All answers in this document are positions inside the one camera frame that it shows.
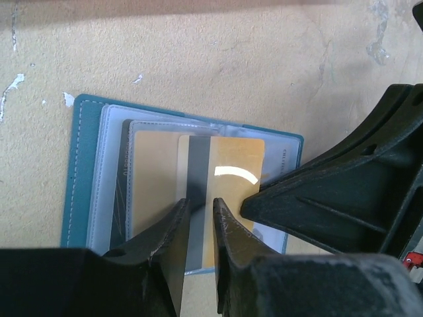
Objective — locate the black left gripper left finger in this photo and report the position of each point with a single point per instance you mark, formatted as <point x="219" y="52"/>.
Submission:
<point x="142" y="277"/>

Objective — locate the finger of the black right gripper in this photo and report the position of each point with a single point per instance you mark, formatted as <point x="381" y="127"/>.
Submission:
<point x="362" y="195"/>

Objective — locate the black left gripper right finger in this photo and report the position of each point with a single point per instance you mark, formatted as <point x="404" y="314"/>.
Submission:
<point x="254" y="280"/>

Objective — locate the blue leather card holder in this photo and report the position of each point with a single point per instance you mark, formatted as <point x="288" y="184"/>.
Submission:
<point x="93" y="162"/>

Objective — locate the gold card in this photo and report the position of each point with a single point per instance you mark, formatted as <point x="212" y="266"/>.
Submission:
<point x="210" y="167"/>

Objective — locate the black card in holder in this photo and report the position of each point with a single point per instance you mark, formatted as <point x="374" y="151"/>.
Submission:
<point x="146" y="175"/>

